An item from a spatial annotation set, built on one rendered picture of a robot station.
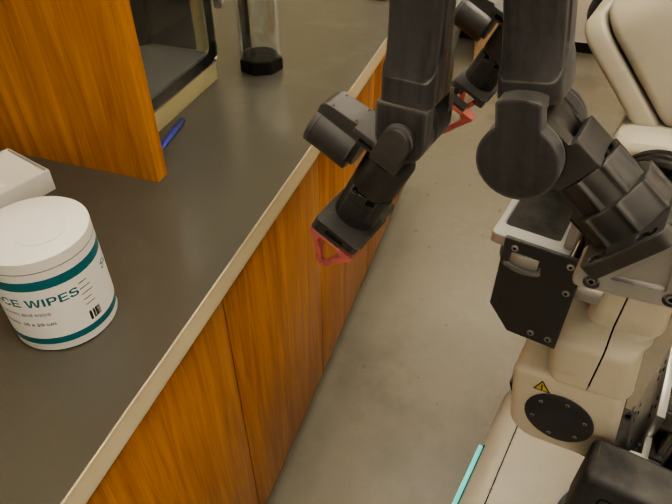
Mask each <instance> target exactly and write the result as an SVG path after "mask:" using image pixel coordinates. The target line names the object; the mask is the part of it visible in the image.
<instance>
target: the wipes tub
mask: <svg viewBox="0 0 672 504"><path fill-rule="evenodd" d="M0 304H1V306H2V308H3V309H4V311H5V313H6V315H7V317H8V319H9V320H10V322H11V324H12V326H13V328H14V330H15V331H16V333H17V334H18V336H19V337H20V339H21V340H22V341H23V342H24V343H26V344H27V345H29V346H31V347H34V348H37V349H42V350H60V349H66V348H70V347H73V346H76V345H79V344H82V343H84V342H86V341H88V340H90V339H92V338H93V337H95V336H96V335H98V334H99V333H100V332H101V331H103V330H104V329H105V328H106V327H107V326H108V325H109V323H110V322H111V321H112V319H113V317H114V316H115V313H116V310H117V305H118V302H117V297H116V293H115V289H114V286H113V283H112V280H111V277H110V274H109V271H108V268H107V265H106V262H105V259H104V256H103V253H102V251H101V248H100V245H99V242H98V239H97V236H96V233H95V230H94V228H93V225H92V222H91V219H90V216H89V213H88V211H87V209H86V208H85V207H84V206H83V205H82V204H81V203H79V202H77V201H76V200H73V199H70V198H66V197H59V196H43V197H35V198H30V199H25V200H22V201H19V202H16V203H13V204H10V205H8V206H6V207H3V208H1V209H0Z"/></svg>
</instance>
